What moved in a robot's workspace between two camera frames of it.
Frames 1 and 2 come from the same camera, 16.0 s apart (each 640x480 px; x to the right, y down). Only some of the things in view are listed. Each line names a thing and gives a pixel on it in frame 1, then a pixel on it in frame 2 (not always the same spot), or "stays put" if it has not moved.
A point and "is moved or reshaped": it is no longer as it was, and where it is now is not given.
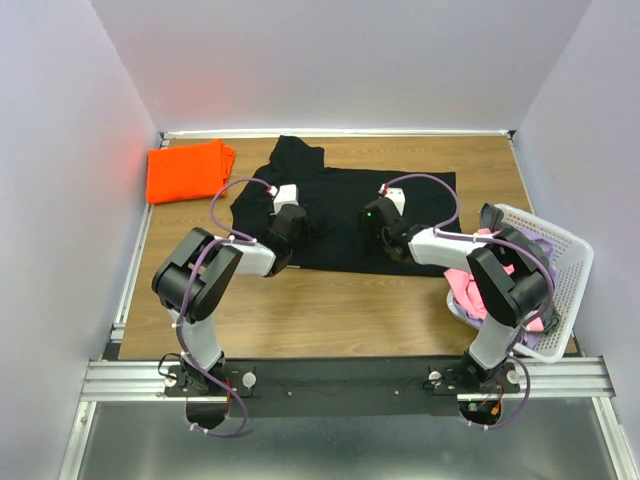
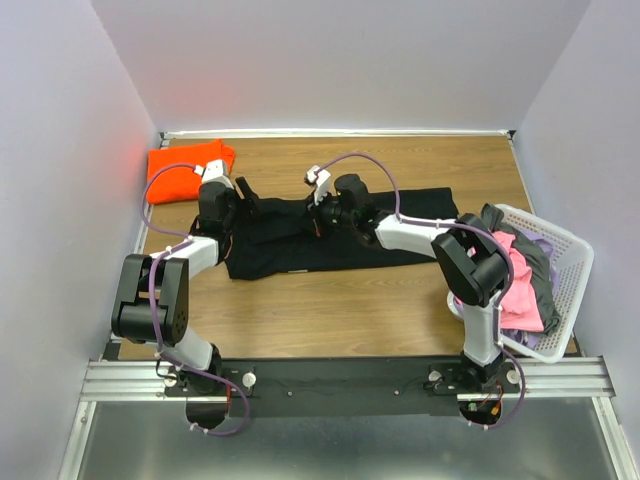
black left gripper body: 306,229 -> 232,202
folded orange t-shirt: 188,172 stays put
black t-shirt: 332,200 is moved or reshaped
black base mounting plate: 339,386 stays put
